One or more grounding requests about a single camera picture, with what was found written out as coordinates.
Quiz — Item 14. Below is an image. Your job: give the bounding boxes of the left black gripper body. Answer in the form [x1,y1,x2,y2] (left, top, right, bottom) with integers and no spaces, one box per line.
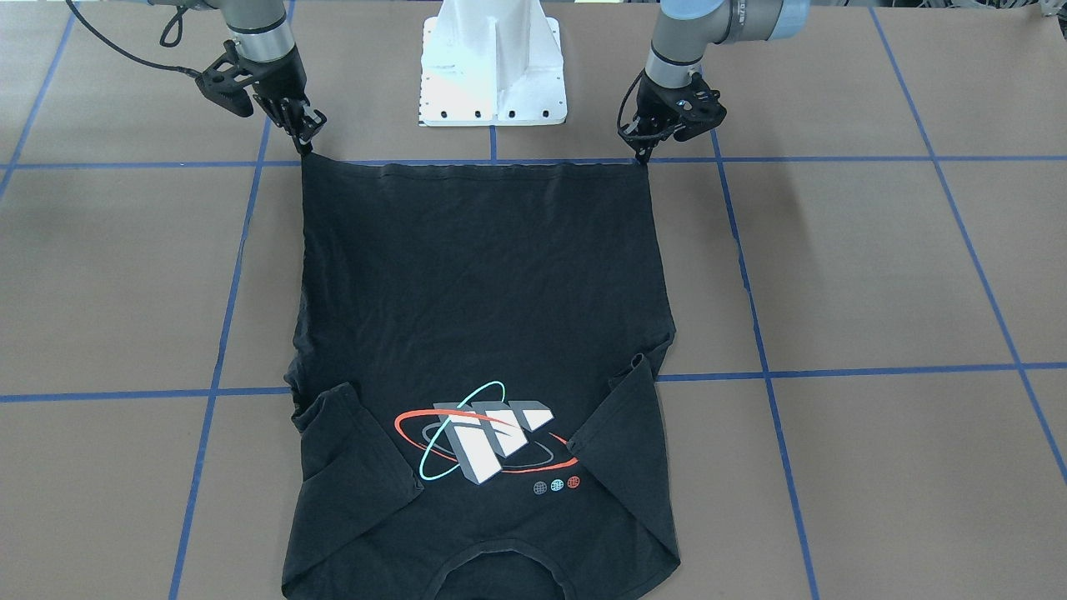
[617,72,728,142]

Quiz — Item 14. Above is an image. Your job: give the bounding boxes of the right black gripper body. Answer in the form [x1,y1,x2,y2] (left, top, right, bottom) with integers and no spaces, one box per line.
[198,42,310,126]

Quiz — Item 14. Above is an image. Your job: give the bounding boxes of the black printed t-shirt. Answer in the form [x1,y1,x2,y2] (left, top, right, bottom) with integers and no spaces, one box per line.
[281,153,681,599]

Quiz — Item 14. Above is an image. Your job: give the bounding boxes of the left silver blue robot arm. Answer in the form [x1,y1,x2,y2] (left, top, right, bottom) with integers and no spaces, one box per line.
[616,1,811,165]

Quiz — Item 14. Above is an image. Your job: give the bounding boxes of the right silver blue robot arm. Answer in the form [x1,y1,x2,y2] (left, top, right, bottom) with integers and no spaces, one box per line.
[194,1,327,157]

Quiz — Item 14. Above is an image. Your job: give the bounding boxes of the white pedestal base plate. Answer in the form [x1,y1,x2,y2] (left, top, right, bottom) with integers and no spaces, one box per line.
[418,1,568,127]

